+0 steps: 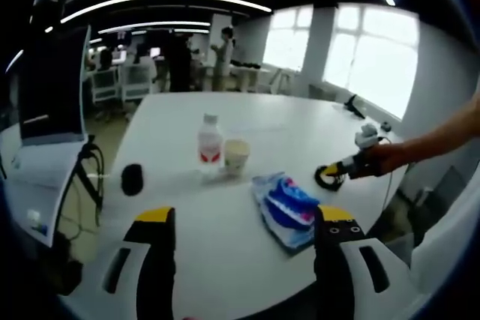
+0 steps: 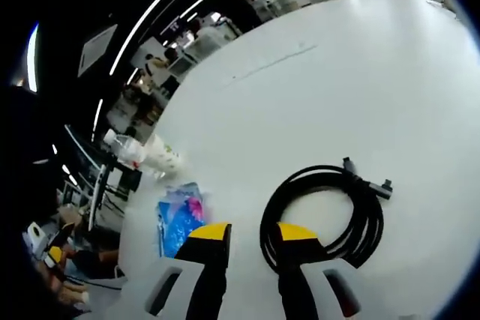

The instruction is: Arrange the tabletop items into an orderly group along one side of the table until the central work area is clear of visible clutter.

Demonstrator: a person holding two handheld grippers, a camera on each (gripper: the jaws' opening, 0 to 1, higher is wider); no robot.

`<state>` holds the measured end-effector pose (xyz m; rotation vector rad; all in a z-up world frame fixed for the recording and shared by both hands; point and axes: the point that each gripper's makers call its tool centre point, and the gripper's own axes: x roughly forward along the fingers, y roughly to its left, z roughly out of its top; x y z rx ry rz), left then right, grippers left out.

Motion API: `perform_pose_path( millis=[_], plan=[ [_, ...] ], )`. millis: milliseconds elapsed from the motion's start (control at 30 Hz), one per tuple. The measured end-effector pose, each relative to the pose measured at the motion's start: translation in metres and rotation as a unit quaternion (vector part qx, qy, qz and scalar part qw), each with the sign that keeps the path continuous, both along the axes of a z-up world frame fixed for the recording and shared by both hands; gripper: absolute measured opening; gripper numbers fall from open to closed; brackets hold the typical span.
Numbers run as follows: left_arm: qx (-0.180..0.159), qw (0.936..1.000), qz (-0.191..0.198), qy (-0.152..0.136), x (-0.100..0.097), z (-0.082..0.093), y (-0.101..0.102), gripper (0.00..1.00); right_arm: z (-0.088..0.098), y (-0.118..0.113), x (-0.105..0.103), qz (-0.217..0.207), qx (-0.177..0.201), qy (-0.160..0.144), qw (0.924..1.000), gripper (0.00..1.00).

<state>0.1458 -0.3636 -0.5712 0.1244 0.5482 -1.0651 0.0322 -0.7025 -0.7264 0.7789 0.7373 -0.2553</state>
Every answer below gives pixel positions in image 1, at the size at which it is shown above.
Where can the white table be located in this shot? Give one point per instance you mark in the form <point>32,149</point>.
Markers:
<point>281,136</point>

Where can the white office chair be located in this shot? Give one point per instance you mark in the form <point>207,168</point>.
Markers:
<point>135,82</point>
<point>105,85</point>

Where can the black desk stand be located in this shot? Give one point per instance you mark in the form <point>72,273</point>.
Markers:
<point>354,106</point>

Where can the black pillar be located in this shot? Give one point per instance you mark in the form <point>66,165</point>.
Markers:
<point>179,65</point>

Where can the person's left hand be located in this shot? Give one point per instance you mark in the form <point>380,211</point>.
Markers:
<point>190,318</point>

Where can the white paper cup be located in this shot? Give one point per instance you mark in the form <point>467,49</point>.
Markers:
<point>237,157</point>

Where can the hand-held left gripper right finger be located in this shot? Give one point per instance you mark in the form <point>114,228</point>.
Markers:
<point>333,267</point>

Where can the large dark monitor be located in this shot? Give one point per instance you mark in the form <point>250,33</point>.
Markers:
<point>52,84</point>

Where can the light blue plastic packet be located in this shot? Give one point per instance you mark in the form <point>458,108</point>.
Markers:
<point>288,239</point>

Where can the clear plastic bottle red label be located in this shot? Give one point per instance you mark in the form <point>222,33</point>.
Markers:
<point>209,144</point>

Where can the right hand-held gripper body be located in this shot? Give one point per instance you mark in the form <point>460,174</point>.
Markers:
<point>367,136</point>

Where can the black computer mouse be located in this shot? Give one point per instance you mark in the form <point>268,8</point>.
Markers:
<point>132,179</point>

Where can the small grey tabletop object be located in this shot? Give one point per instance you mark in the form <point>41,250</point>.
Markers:
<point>385,126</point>

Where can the person's right hand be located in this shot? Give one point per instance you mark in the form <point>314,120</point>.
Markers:
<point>388,160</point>

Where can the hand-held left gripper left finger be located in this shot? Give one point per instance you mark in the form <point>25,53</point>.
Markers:
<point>157,260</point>

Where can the large window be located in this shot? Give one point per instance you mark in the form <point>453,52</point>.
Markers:
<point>375,61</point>
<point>288,39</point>

